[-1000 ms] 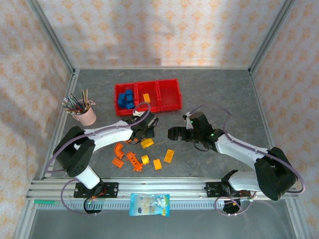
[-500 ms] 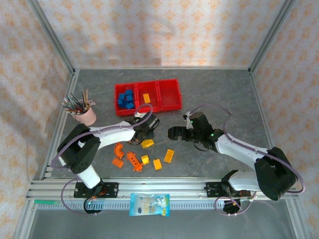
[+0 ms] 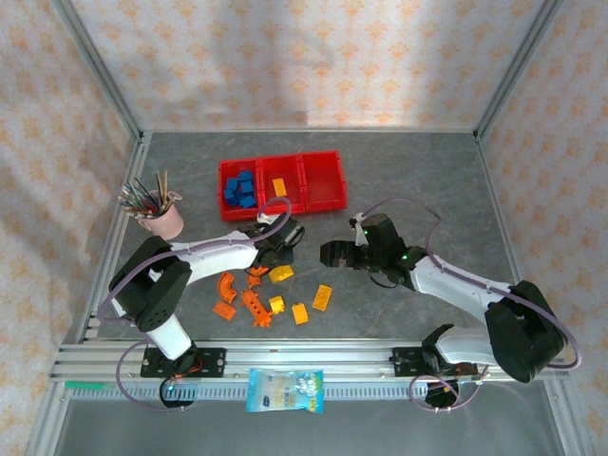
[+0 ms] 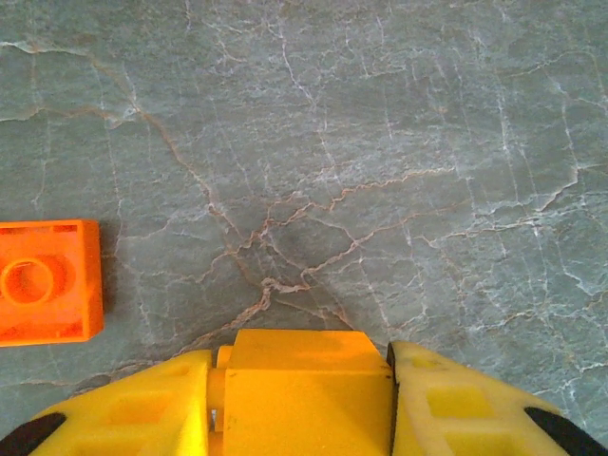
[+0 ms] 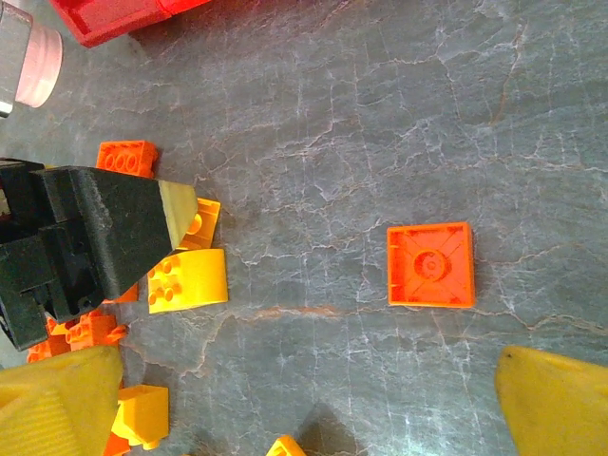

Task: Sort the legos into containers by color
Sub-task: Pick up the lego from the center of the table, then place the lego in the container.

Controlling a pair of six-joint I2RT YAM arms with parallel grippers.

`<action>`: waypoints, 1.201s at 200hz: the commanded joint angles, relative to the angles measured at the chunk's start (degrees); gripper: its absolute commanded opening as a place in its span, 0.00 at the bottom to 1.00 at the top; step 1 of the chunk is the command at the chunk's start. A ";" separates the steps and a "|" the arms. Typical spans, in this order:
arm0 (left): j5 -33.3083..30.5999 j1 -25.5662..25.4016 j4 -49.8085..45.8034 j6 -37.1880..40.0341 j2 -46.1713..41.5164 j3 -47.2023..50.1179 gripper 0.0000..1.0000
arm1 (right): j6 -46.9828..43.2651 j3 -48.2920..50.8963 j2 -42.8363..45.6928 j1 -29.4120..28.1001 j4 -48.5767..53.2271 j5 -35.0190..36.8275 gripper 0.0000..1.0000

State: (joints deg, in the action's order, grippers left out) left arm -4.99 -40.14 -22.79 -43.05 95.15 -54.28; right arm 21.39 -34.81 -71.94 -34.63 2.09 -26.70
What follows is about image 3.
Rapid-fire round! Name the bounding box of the yellow lego plate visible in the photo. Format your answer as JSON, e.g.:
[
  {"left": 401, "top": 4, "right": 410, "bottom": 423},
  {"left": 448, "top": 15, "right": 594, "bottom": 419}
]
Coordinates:
[{"left": 312, "top": 284, "right": 333, "bottom": 313}]

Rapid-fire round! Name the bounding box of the orange long holed lego beam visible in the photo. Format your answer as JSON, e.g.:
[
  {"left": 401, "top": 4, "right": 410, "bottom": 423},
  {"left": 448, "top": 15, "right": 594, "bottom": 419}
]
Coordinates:
[{"left": 239, "top": 288, "right": 275, "bottom": 329}]

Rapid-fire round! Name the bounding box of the pink cup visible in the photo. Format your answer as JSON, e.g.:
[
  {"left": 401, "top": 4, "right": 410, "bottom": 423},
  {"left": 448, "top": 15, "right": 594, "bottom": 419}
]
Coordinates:
[{"left": 140, "top": 189, "right": 185, "bottom": 238}]

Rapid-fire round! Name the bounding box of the blue and white snack bag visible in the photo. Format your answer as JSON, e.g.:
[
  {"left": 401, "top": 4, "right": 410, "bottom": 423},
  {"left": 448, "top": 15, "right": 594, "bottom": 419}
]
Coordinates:
[{"left": 245, "top": 368, "right": 327, "bottom": 414}]

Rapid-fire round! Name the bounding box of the bundle of coloured pencils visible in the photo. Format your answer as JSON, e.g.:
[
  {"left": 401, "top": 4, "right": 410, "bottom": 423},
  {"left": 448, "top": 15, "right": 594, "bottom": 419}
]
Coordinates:
[{"left": 117, "top": 169, "right": 175, "bottom": 220}]

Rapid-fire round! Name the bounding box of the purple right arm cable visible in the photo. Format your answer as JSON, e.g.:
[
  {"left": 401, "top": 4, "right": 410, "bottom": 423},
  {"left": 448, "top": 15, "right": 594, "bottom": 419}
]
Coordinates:
[{"left": 353, "top": 198, "right": 584, "bottom": 415}]

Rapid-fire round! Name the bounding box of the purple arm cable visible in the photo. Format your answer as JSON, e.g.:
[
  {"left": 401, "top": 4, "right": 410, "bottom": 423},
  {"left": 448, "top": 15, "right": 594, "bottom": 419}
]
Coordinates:
[
  {"left": 353, "top": 198, "right": 584, "bottom": 415},
  {"left": 97, "top": 197, "right": 292, "bottom": 414}
]

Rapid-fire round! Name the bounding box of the aluminium mounting rail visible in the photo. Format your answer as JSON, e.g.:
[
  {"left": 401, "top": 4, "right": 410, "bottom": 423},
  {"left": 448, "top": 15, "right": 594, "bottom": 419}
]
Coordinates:
[{"left": 50, "top": 339, "right": 569, "bottom": 382}]

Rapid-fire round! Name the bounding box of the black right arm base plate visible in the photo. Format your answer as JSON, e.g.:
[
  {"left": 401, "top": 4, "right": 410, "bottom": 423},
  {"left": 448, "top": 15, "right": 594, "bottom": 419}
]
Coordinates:
[{"left": 391, "top": 346, "right": 476, "bottom": 377}]

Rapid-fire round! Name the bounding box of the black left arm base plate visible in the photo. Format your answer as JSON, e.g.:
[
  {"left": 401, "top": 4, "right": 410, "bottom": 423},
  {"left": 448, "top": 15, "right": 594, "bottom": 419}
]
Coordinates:
[{"left": 141, "top": 347, "right": 227, "bottom": 379}]

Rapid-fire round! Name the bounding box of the aluminium table side rail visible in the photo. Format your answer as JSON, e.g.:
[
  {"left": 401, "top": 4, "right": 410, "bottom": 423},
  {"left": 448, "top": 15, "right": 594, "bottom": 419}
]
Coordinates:
[
  {"left": 474, "top": 137, "right": 542, "bottom": 305},
  {"left": 79, "top": 132, "right": 153, "bottom": 344}
]

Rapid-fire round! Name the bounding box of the grey slotted cable tray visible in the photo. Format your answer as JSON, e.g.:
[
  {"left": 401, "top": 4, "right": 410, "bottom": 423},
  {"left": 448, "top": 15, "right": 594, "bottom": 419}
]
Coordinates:
[{"left": 66, "top": 379, "right": 476, "bottom": 401}]

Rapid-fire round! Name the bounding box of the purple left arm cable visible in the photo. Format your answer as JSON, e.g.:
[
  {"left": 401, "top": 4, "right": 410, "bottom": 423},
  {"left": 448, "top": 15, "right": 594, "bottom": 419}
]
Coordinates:
[{"left": 97, "top": 197, "right": 292, "bottom": 414}]

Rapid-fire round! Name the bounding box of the aluminium frame post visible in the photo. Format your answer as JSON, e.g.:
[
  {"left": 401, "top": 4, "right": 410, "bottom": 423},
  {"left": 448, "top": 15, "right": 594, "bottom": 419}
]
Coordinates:
[
  {"left": 50, "top": 0, "right": 144, "bottom": 142},
  {"left": 474, "top": 0, "right": 564, "bottom": 142}
]

